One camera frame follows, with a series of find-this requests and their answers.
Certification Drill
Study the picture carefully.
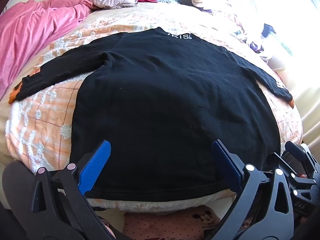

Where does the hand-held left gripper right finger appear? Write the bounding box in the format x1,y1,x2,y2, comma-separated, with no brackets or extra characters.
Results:
211,139,295,240

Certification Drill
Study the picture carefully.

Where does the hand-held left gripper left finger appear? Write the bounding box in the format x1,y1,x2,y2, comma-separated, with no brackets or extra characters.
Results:
26,139,118,240

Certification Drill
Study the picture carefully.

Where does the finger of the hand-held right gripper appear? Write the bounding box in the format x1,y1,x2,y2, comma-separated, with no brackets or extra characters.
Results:
285,141,312,167
269,154,290,178

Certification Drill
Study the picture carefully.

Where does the black sweater with orange cuffs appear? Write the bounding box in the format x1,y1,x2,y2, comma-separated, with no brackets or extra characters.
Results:
9,27,295,202

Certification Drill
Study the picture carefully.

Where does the pile of mixed clothes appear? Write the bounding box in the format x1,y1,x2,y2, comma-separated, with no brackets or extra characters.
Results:
191,0,294,60

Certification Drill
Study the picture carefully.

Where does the person's left hand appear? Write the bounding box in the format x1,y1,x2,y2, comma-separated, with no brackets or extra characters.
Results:
100,219,117,239

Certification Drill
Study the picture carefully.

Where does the white curtain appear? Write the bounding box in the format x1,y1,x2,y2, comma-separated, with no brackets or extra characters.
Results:
275,0,320,150

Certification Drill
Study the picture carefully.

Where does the orange and white fleece blanket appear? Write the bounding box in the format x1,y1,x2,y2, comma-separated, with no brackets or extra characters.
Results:
5,1,304,215

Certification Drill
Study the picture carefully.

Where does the pink dotted pajama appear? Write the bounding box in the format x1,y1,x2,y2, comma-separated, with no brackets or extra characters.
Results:
124,205,253,240

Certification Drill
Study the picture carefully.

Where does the pink duvet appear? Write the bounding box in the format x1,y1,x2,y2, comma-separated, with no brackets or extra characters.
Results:
0,0,98,100

